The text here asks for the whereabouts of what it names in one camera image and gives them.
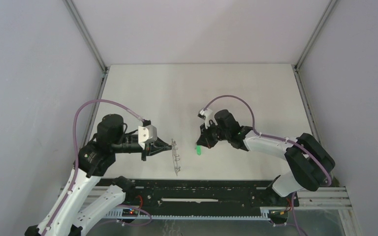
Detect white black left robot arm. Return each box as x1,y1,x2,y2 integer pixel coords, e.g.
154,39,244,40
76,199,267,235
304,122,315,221
25,114,174,236

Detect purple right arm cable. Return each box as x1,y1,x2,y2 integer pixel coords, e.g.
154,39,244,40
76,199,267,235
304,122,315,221
202,95,333,187

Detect aluminium frame post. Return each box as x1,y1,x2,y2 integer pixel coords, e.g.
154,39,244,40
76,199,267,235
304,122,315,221
63,0,108,73
293,0,340,71

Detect white slotted cable duct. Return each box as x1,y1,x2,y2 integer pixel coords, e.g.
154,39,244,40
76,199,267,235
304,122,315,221
102,208,277,221

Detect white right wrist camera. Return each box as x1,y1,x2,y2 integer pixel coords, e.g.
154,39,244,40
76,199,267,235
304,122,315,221
197,108,214,129

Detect green headed key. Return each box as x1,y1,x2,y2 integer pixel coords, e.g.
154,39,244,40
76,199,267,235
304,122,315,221
195,145,202,156

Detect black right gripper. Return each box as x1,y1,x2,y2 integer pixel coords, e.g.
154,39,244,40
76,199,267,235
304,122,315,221
197,119,230,148

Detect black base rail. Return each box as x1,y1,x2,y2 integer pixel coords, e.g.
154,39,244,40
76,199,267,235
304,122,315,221
84,177,297,218

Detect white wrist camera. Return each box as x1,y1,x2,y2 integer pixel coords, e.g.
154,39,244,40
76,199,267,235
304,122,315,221
137,120,158,149
197,108,214,129

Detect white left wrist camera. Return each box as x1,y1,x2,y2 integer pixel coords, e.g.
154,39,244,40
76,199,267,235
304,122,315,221
137,120,158,149

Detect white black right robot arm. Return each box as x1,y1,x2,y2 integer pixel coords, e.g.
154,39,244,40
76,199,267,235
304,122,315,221
196,109,336,206

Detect aluminium frame post right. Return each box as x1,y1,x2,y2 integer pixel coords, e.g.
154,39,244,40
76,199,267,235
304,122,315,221
293,0,340,71

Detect aluminium frame post left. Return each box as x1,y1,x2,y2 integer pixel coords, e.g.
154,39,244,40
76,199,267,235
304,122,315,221
63,0,108,73

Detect metal oval keyring plate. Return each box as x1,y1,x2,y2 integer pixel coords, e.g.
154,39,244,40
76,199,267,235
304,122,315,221
171,139,181,176

